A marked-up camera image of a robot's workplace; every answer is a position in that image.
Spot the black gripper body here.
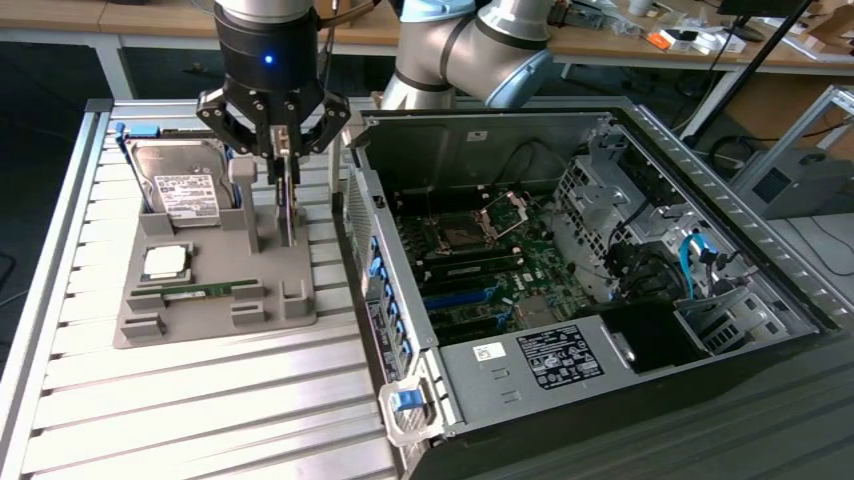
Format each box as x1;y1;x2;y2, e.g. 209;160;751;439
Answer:
212;8;328;110

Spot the low-profile graphics card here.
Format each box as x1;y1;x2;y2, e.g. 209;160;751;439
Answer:
268;124;301;249

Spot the hard disk with blue carrier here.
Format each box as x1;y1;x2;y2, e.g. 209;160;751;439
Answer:
113;122;242;229

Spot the silver CPU chip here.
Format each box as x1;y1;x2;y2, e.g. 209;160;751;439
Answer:
141;244;194;281

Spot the CPU socket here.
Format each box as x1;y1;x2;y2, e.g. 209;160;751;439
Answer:
425;212;499;251

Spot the wooden desk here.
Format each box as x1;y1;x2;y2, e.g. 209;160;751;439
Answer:
0;0;401;101
551;0;854;146

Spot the metal socket cover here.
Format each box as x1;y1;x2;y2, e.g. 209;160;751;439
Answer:
472;191;535;236

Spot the green RAM stick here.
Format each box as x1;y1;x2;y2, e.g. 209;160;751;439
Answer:
130;281;258;301

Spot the black RAM slot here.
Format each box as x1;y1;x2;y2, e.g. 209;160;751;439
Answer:
407;248;521;267

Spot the grey parts rack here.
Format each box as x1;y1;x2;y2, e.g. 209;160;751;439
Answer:
112;152;319;350

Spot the blue expansion slot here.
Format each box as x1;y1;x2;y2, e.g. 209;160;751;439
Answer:
423;285;503;310

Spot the metal disk bay cage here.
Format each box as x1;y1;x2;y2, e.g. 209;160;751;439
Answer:
552;149;668;251

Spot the grey metal device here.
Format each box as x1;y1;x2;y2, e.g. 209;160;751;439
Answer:
552;0;608;30

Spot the green motherboard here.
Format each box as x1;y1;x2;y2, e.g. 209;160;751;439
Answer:
392;189;601;346

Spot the black expansion slot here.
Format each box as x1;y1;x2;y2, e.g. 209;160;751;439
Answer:
429;314;508;335

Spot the grey chipset heatsink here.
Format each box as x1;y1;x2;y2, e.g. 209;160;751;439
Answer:
512;297;559;326

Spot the grey power supply unit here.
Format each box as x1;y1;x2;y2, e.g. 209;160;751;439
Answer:
432;319;632;429

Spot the open black PC case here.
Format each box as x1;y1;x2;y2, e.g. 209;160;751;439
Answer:
328;97;846;480

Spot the white flat box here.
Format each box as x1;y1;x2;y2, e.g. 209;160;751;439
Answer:
689;30;747;55

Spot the black tripod pole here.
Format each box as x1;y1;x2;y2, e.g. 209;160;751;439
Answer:
679;0;819;146

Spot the black monitor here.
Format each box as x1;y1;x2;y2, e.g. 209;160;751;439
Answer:
716;0;802;44

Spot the grey computer tower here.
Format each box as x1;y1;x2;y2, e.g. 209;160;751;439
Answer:
730;147;854;221

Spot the brown cardboard piece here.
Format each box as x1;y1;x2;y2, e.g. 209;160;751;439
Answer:
803;4;854;61

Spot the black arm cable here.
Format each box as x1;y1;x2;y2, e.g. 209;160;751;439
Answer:
313;0;385;94

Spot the grey case handle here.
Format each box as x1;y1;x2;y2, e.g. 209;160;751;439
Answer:
377;377;445;446
328;127;369;194

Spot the black power wire bundle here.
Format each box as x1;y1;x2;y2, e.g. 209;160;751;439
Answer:
605;244;676;302

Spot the blue SATA wire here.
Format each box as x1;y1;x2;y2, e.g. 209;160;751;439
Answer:
676;232;719;301

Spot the metal disk bay bracket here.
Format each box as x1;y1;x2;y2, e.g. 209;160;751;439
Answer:
672;289;788;351

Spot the aluminium profile frame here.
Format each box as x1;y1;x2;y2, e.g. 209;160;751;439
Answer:
730;82;854;191

